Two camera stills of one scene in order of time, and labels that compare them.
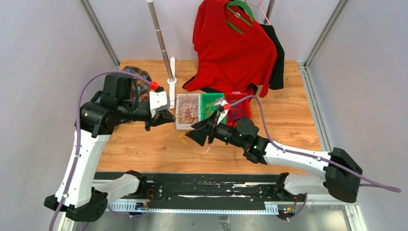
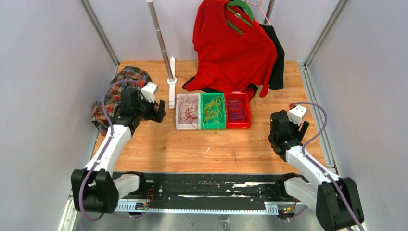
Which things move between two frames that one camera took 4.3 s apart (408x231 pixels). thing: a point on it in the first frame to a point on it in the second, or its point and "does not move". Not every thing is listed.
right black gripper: [200, 135] to [299, 134]
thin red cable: [188, 114] does not move
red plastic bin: [241, 109] does not move
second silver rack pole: [269, 11] does not move
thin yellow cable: [209, 109] does not move
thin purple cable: [243, 99] to [237, 109]
